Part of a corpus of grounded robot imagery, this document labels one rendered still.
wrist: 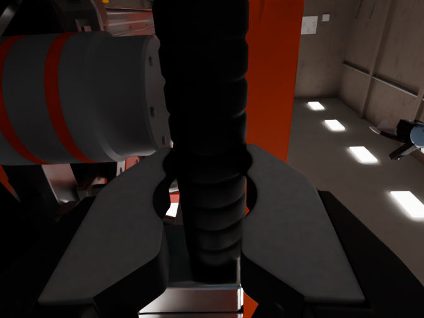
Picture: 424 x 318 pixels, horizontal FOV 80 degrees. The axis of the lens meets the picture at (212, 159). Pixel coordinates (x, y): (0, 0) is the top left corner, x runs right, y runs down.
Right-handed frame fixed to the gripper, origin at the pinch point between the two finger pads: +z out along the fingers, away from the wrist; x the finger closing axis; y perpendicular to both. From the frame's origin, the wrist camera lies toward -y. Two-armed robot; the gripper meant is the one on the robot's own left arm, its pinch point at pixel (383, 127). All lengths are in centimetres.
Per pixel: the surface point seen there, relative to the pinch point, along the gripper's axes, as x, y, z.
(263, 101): 65, 15, -18
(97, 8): 105, 34, -30
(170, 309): 95, 19, -76
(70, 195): 108, 11, -53
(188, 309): 94, 19, -76
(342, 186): -570, -453, 563
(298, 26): 61, 35, -20
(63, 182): 108, 13, -53
